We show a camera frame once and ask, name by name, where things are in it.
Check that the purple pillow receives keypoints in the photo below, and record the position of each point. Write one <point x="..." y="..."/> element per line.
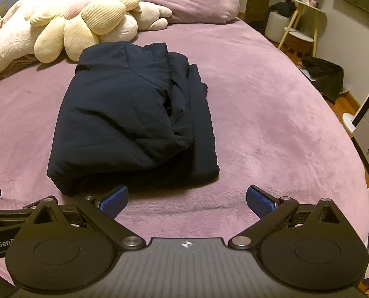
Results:
<point x="200" y="11"/>

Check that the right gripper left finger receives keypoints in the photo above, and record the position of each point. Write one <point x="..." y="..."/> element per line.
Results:
<point x="92" y="219"/>

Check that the yellow-legged side table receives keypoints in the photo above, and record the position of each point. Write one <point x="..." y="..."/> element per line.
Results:
<point x="302" y="13"/>

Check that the dark clothes on stool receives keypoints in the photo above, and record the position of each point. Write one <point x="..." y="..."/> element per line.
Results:
<point x="285" y="8"/>

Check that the black bag on floor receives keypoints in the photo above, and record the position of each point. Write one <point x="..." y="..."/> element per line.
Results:
<point x="328" y="77"/>

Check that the white round stool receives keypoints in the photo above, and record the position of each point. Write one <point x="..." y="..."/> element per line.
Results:
<point x="275" y="27"/>

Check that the white plush bunny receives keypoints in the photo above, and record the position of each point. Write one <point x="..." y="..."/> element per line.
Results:
<point x="150" y="16"/>

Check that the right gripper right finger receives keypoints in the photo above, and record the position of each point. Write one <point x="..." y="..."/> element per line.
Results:
<point x="275" y="214"/>

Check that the cream flower plush cushion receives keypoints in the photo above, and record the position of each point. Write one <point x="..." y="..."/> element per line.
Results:
<point x="74" y="25"/>

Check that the navy blue jacket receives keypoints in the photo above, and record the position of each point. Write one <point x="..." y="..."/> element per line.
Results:
<point x="136" y="116"/>

